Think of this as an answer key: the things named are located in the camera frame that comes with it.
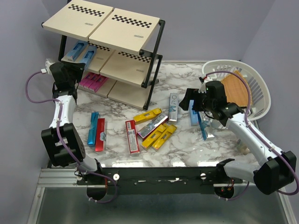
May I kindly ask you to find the yellow toothpaste box middle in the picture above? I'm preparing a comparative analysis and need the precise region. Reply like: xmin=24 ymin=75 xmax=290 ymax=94
xmin=141 ymin=124 xmax=169 ymax=150

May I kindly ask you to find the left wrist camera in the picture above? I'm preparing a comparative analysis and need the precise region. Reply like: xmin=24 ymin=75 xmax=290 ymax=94
xmin=41 ymin=58 xmax=55 ymax=75

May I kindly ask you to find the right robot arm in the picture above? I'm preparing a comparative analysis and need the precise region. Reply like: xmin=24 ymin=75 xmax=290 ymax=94
xmin=179 ymin=81 xmax=298 ymax=195

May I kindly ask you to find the yellow toothpaste box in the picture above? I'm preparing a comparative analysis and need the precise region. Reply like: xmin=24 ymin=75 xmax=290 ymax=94
xmin=133 ymin=108 xmax=162 ymax=125
xmin=152 ymin=124 xmax=177 ymax=151
xmin=141 ymin=124 xmax=169 ymax=150

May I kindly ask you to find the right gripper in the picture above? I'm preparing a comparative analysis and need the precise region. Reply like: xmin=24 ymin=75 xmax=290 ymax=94
xmin=178 ymin=87 xmax=215 ymax=112

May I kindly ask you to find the yellow toothpaste box upper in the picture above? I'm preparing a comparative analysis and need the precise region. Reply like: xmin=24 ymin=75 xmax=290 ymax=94
xmin=133 ymin=108 xmax=162 ymax=125

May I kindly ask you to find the light blue toothpaste box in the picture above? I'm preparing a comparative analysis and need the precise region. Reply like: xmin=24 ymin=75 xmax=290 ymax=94
xmin=79 ymin=45 xmax=97 ymax=70
xmin=66 ymin=40 xmax=87 ymax=62
xmin=189 ymin=100 xmax=199 ymax=126

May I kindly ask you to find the pink toothpaste box back side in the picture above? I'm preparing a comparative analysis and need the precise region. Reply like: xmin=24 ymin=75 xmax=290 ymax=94
xmin=90 ymin=76 xmax=108 ymax=92

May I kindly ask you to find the red toothpaste box barcode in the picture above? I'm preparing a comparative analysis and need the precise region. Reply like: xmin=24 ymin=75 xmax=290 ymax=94
xmin=125 ymin=120 xmax=140 ymax=154

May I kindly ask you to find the black mounting rail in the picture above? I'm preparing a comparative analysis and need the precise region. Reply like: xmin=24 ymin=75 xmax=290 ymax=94
xmin=77 ymin=167 xmax=243 ymax=196

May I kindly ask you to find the silver blue R&O box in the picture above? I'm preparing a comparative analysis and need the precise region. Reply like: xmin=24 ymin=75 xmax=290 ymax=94
xmin=197 ymin=112 xmax=214 ymax=140

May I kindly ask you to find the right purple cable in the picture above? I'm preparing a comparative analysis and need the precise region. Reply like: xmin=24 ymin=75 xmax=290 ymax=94
xmin=205 ymin=70 xmax=299 ymax=201

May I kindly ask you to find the white plastic dish basket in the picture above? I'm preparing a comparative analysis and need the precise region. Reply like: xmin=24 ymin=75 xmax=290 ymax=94
xmin=201 ymin=60 xmax=271 ymax=126

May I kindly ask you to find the beige paper cup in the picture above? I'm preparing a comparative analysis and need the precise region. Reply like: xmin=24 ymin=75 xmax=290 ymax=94
xmin=236 ymin=139 xmax=250 ymax=155

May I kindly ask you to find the woven wicker fan tray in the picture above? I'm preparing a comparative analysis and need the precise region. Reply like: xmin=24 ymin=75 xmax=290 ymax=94
xmin=221 ymin=74 xmax=248 ymax=107

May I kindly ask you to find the pink toothpaste box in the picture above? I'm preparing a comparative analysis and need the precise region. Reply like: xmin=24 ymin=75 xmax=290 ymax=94
xmin=90 ymin=76 xmax=108 ymax=92
xmin=86 ymin=74 xmax=100 ymax=92
xmin=79 ymin=72 xmax=94 ymax=89

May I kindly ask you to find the blue metallic toothpaste box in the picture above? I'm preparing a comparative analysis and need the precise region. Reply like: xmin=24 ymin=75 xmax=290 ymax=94
xmin=87 ymin=112 xmax=100 ymax=147

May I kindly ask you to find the silver red R&O box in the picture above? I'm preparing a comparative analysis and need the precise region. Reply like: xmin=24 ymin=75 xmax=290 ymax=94
xmin=137 ymin=112 xmax=168 ymax=140

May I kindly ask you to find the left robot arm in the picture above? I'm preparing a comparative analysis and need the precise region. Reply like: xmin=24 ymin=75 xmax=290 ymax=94
xmin=41 ymin=62 xmax=104 ymax=184

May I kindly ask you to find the yellow toothpaste box lower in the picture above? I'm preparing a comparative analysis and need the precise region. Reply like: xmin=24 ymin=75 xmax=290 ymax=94
xmin=152 ymin=124 xmax=177 ymax=151

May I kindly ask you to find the beige three-tier shelf rack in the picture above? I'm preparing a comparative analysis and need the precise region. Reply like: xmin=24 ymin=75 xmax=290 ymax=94
xmin=42 ymin=0 xmax=165 ymax=110

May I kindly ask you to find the silver R&O box upper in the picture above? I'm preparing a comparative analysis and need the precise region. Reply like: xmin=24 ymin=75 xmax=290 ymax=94
xmin=168 ymin=93 xmax=178 ymax=124

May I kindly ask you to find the red R&O toothpaste box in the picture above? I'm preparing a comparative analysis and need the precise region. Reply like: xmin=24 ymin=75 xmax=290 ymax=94
xmin=95 ymin=118 xmax=107 ymax=153

